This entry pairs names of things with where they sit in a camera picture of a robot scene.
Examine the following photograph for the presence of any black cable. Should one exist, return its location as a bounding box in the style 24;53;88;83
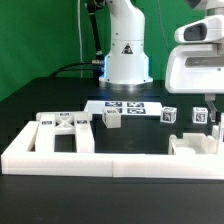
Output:
49;60;105;78

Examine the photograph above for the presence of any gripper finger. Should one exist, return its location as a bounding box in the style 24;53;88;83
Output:
205;94;217;122

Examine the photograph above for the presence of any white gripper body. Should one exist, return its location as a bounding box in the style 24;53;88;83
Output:
165;15;224;94

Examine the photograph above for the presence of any white U-shaped fence frame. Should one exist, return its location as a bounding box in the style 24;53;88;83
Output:
1;121;224;180

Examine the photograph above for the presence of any white chair seat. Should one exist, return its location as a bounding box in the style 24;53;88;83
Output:
168;133;217;155

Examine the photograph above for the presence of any white cable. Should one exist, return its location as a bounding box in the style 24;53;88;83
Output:
77;0;84;79

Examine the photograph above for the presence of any white chair back frame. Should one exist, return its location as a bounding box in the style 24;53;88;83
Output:
35;111;95;153

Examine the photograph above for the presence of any white sheet with markers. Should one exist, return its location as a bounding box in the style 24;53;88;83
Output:
84;100;162;116

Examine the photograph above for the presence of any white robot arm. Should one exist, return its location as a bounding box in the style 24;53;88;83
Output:
86;0;224;123

